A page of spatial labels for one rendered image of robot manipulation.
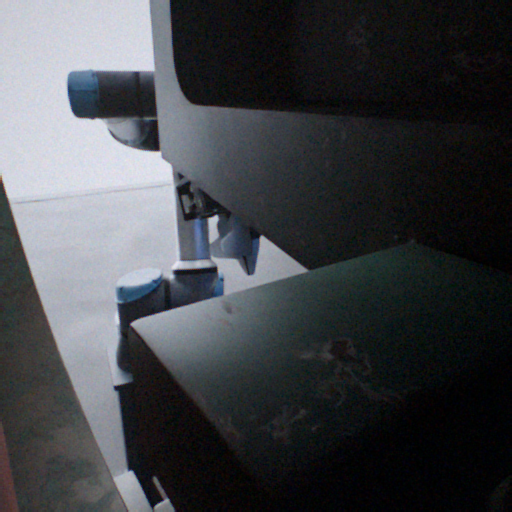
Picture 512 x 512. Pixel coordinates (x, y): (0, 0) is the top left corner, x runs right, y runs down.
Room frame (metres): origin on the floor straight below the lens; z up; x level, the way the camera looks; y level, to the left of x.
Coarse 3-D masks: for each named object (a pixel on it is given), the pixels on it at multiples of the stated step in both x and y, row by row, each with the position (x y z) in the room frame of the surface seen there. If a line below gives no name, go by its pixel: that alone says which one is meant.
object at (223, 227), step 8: (216, 224) 0.62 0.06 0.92; (224, 224) 0.63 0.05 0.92; (224, 232) 0.62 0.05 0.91; (216, 240) 0.61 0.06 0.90; (216, 248) 0.60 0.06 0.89; (216, 256) 0.60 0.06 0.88; (224, 256) 0.60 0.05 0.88; (232, 256) 0.61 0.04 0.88; (240, 256) 0.61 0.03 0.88; (240, 264) 0.61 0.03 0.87
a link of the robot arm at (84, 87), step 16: (80, 80) 0.72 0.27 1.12; (96, 80) 0.72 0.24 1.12; (112, 80) 0.73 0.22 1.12; (128, 80) 0.73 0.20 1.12; (80, 96) 0.72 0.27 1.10; (96, 96) 0.72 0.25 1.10; (112, 96) 0.72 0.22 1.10; (128, 96) 0.73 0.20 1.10; (80, 112) 0.72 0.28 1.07; (96, 112) 0.72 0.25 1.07; (112, 112) 0.73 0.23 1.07; (128, 112) 0.74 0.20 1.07; (112, 128) 0.86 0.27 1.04; (128, 128) 0.89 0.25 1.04; (144, 128) 1.05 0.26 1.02; (128, 144) 1.05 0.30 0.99; (144, 144) 1.09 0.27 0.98
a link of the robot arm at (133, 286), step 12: (132, 276) 1.00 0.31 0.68; (144, 276) 1.00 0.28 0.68; (156, 276) 0.99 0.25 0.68; (168, 276) 1.02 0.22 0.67; (120, 288) 0.96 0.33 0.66; (132, 288) 0.94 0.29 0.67; (144, 288) 0.95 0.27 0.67; (156, 288) 0.97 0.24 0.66; (168, 288) 0.97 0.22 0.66; (120, 300) 0.95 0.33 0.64; (132, 300) 0.94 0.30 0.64; (144, 300) 0.95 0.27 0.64; (156, 300) 0.95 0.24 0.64; (168, 300) 0.96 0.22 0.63; (120, 312) 0.96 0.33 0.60; (132, 312) 0.94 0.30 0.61; (144, 312) 0.94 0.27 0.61; (156, 312) 0.95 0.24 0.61; (120, 324) 0.96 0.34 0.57
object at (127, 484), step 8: (120, 472) 0.46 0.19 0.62; (128, 472) 0.44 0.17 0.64; (120, 480) 0.43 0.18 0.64; (128, 480) 0.43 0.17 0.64; (136, 480) 0.43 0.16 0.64; (120, 488) 0.42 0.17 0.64; (128, 488) 0.42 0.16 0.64; (136, 488) 0.42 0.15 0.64; (128, 496) 0.41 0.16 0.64; (136, 496) 0.41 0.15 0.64; (144, 496) 0.41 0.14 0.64; (128, 504) 0.40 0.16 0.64; (136, 504) 0.40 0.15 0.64; (144, 504) 0.40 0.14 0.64
